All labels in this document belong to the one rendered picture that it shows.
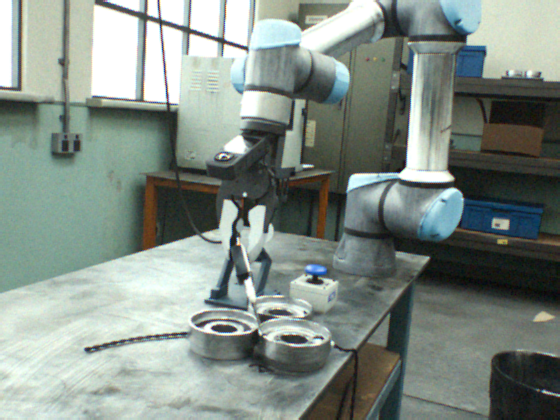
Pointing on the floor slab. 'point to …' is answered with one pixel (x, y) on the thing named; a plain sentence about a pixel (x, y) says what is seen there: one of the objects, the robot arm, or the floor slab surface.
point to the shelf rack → (525, 89)
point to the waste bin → (524, 386)
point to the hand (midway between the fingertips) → (238, 253)
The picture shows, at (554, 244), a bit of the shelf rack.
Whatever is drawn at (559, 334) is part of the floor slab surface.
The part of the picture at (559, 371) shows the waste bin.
